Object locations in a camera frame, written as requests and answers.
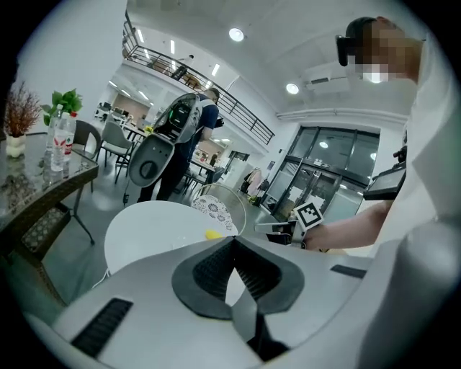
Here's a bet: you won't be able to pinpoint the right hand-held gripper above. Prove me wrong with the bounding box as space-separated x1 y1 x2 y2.
254 203 324 251

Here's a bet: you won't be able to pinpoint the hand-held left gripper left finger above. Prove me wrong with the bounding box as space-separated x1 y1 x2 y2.
51 236 264 369

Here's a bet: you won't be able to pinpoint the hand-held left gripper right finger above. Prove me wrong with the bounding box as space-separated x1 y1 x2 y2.
233 236 377 350

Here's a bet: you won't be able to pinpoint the person's right forearm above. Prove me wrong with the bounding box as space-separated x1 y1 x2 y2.
305 200 395 252

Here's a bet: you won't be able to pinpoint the clothes rack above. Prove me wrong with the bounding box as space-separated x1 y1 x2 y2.
239 166 271 206

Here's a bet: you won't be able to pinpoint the floral seat cushion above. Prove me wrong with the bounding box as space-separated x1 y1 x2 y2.
190 194 234 231

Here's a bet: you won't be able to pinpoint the round white table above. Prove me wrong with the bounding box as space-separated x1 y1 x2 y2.
104 200 253 308

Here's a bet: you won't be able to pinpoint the glass entrance doors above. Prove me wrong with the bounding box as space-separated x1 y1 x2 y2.
268 124 381 226

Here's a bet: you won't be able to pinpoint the black mezzanine railing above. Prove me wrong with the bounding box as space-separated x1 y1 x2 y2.
122 10 277 147

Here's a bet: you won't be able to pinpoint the black forearm-mounted monitor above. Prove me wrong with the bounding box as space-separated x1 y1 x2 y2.
362 143 408 202

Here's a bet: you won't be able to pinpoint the white ceiling air conditioner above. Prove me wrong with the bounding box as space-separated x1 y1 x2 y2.
302 64 350 87

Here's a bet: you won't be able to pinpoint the grey dining chair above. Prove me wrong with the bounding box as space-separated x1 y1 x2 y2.
100 120 135 185

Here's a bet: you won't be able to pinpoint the dark glass-top table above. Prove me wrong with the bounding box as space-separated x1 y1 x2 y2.
0 131 100 307

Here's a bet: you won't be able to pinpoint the dark wicker chair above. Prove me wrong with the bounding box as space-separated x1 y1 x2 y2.
70 120 104 163

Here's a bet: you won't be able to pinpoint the person's white shirt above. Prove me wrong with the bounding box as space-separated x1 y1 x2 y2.
390 34 461 231

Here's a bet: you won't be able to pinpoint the green potted plant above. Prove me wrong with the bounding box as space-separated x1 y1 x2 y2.
41 88 84 127

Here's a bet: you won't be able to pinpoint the person's head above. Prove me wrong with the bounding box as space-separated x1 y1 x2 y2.
345 16 424 86

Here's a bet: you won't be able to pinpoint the dried plant in white vase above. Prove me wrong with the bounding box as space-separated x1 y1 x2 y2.
3 81 42 159

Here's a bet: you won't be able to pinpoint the gold wire chair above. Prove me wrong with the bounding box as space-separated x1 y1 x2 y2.
189 182 248 235

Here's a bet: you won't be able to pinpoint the black head-worn camera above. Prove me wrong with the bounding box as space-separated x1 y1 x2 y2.
334 34 357 68

